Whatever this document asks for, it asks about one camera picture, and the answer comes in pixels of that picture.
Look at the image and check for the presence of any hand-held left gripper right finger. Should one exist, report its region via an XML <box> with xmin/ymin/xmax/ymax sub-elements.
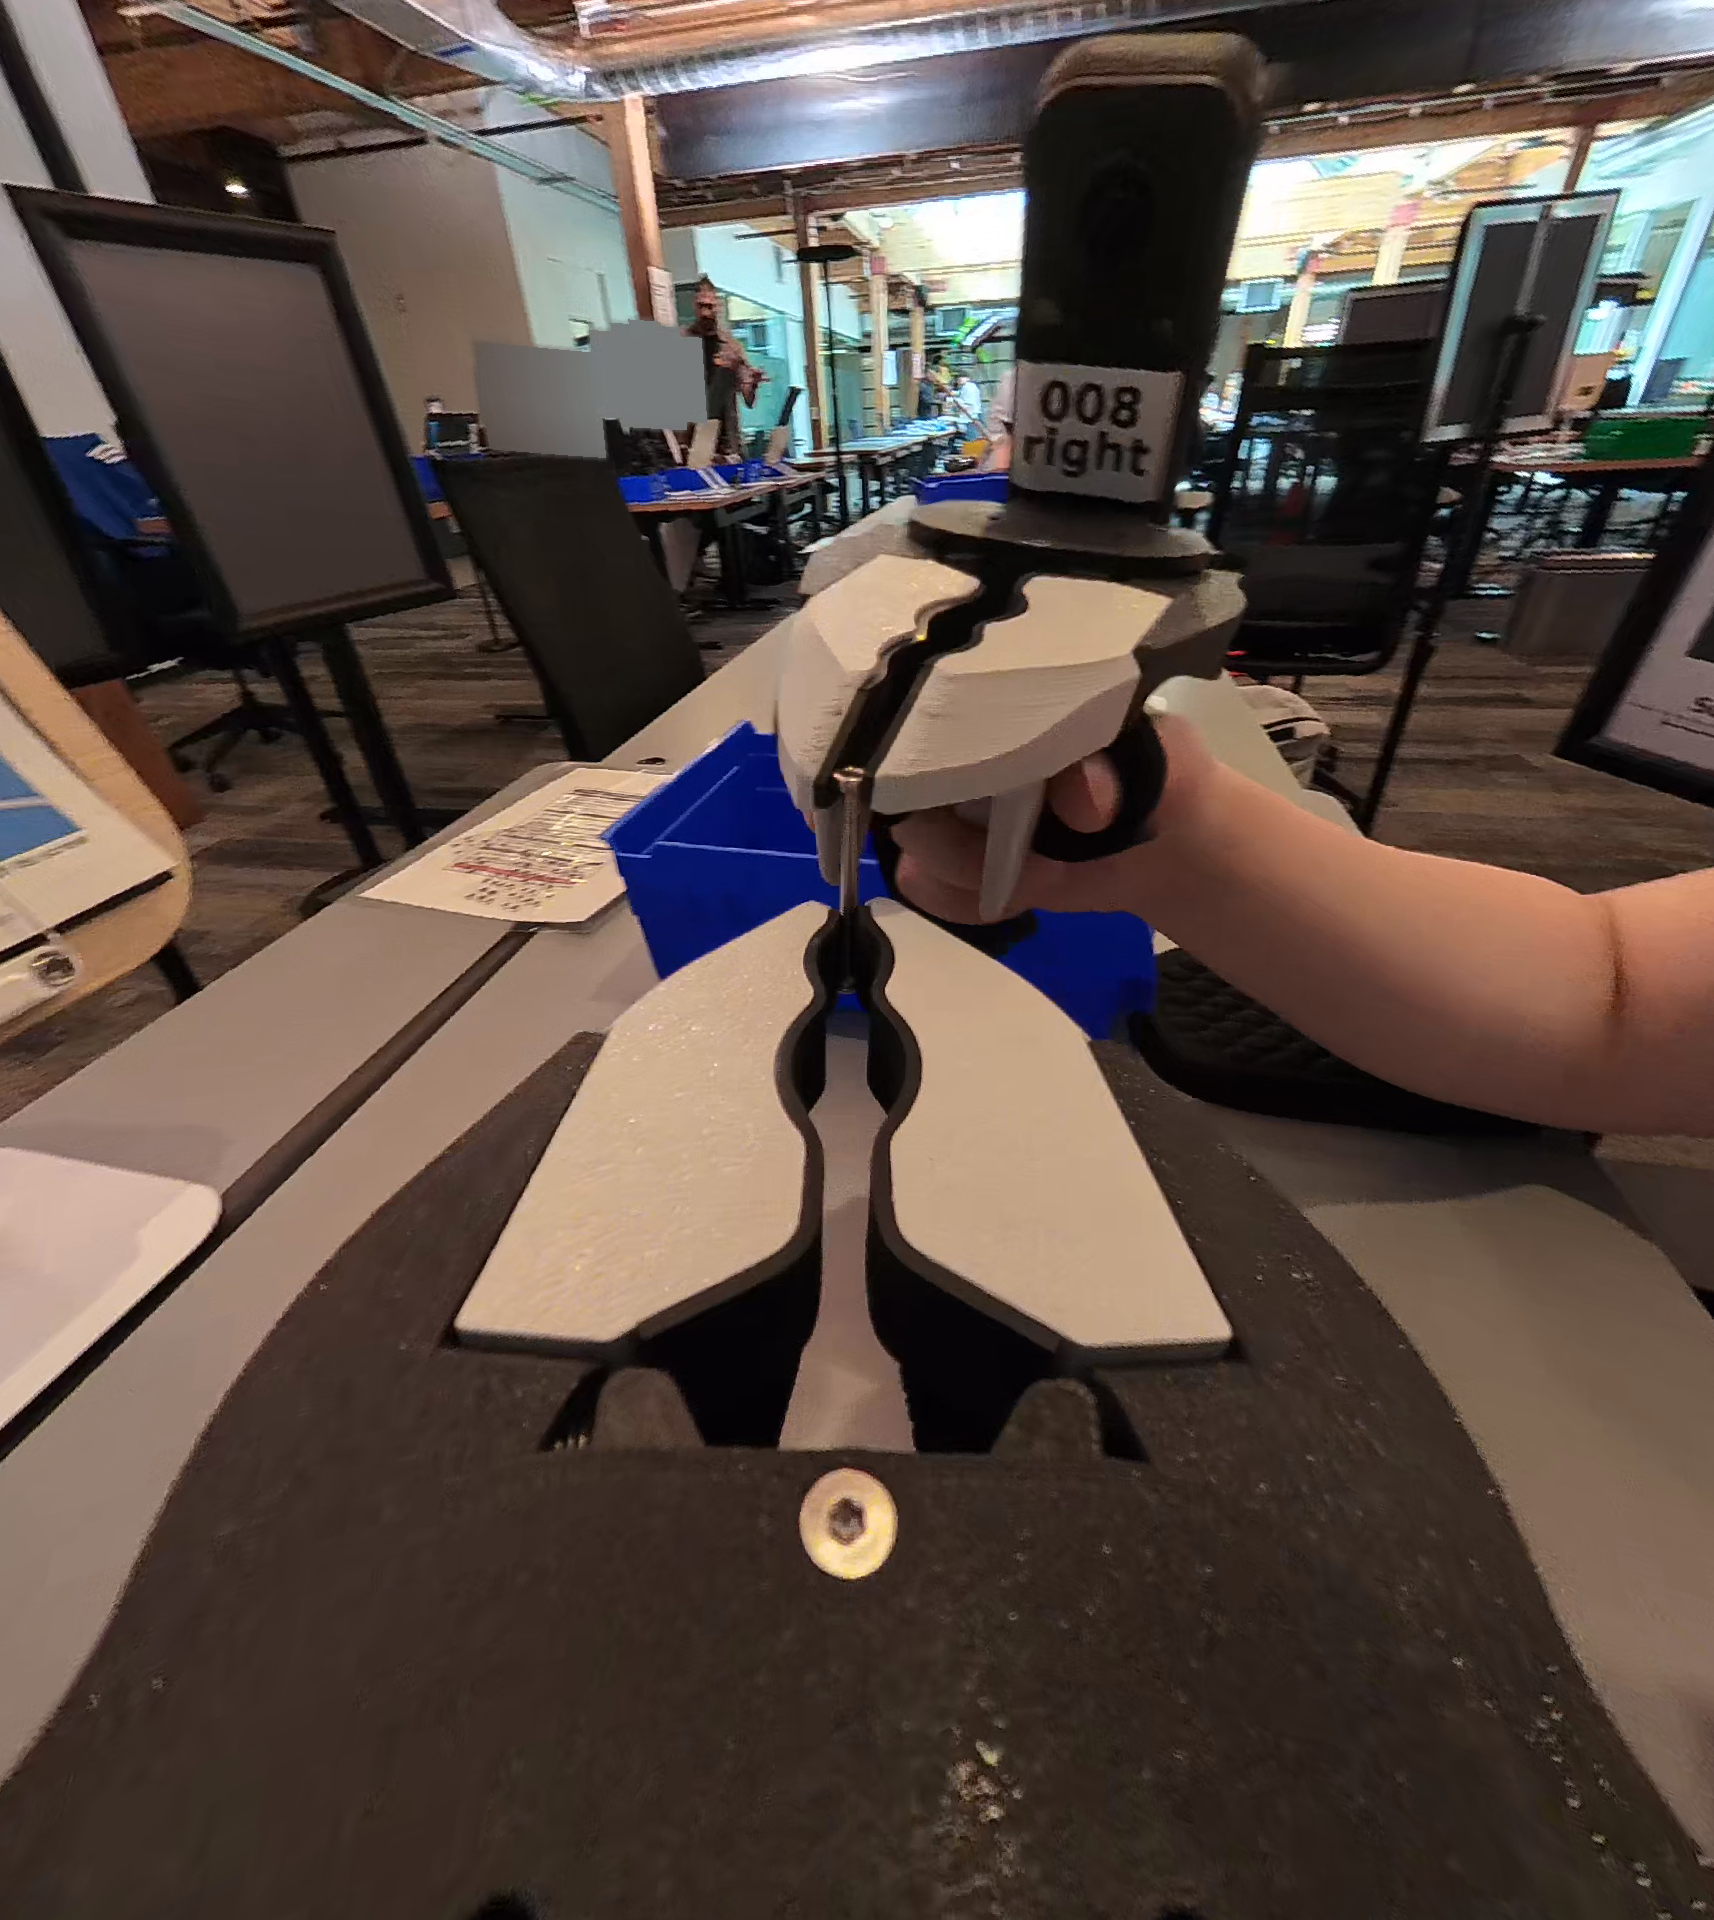
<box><xmin>856</xmin><ymin>895</ymin><xmax>1239</xmax><ymax>1452</ymax></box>

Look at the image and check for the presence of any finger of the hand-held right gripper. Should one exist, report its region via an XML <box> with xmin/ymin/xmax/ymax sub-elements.
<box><xmin>844</xmin><ymin>582</ymin><xmax>1175</xmax><ymax>823</ymax></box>
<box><xmin>772</xmin><ymin>558</ymin><xmax>992</xmax><ymax>825</ymax></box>

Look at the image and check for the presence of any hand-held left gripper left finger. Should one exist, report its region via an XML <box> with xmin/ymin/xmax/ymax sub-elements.
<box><xmin>453</xmin><ymin>896</ymin><xmax>849</xmax><ymax>1452</ymax></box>

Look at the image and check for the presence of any steel bolt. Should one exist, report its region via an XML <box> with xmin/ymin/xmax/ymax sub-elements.
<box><xmin>835</xmin><ymin>768</ymin><xmax>871</xmax><ymax>997</ymax></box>

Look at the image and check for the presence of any person's right forearm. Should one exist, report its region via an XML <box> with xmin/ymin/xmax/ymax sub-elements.
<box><xmin>1172</xmin><ymin>751</ymin><xmax>1714</xmax><ymax>1143</ymax></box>

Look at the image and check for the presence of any person's right hand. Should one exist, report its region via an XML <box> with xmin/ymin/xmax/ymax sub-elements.
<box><xmin>887</xmin><ymin>704</ymin><xmax>1262</xmax><ymax>931</ymax></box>

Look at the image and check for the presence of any black wrist rest pad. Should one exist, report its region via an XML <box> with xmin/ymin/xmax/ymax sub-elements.
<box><xmin>1135</xmin><ymin>944</ymin><xmax>1598</xmax><ymax>1141</ymax></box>

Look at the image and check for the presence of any blue plastic bin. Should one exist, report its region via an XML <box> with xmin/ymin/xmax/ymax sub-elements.
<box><xmin>605</xmin><ymin>720</ymin><xmax>1162</xmax><ymax>1040</ymax></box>

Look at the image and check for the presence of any printed paper sheet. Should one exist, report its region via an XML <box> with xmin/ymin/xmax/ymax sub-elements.
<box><xmin>359</xmin><ymin>765</ymin><xmax>674</xmax><ymax>937</ymax></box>

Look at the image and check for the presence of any grey waste bin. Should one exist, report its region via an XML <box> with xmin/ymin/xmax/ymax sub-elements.
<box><xmin>1502</xmin><ymin>552</ymin><xmax>1654</xmax><ymax>666</ymax></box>

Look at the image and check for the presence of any white board stand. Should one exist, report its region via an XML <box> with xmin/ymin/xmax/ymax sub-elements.
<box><xmin>0</xmin><ymin>1069</ymin><xmax>225</xmax><ymax>1531</ymax></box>

